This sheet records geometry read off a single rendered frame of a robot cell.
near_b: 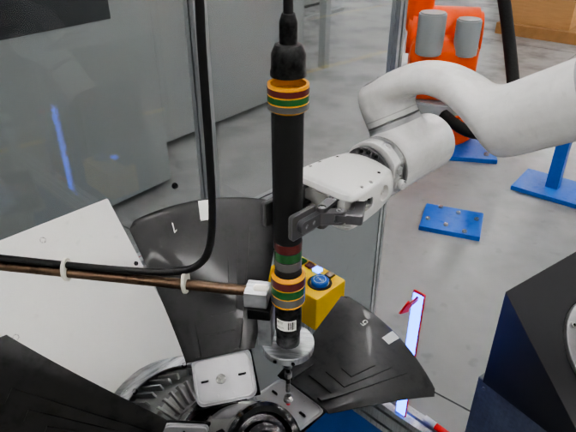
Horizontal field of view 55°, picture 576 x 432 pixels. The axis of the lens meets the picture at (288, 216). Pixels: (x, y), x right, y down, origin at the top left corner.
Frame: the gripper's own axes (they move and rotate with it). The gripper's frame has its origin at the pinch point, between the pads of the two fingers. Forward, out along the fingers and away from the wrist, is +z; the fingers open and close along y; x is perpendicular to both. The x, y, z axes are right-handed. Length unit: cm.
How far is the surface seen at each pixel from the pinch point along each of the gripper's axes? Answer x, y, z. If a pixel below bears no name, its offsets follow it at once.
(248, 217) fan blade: -9.4, 14.9, -6.9
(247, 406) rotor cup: -23.8, -1.4, 8.9
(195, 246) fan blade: -12.3, 17.9, 0.9
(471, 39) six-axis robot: -63, 148, -343
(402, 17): -6, 69, -128
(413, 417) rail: -65, -2, -37
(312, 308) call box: -46, 22, -31
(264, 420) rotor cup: -26.6, -2.9, 7.4
